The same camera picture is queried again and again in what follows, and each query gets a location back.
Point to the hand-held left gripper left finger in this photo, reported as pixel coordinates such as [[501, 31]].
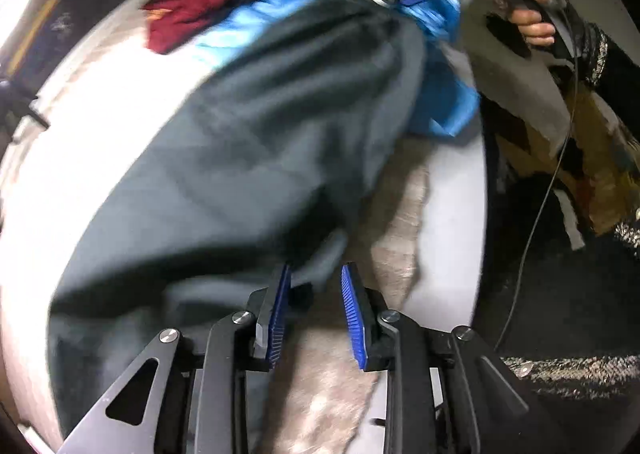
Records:
[[277, 319]]

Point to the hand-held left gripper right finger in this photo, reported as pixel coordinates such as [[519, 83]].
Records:
[[352, 319]]

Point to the dark grey pants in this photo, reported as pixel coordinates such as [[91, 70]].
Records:
[[250, 133]]

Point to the person's right hand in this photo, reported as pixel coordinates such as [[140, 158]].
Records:
[[535, 28]]

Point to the shiny blue garment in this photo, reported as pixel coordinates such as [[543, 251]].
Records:
[[440, 103]]

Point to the white bed mattress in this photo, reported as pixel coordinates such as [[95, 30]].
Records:
[[450, 234]]

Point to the cream fluffy rug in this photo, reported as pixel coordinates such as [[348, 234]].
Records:
[[515, 98]]

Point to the person's speckled knit sweater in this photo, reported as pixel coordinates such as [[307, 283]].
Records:
[[575, 374]]

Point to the brown patterned cloth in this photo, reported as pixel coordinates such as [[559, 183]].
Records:
[[600, 173]]

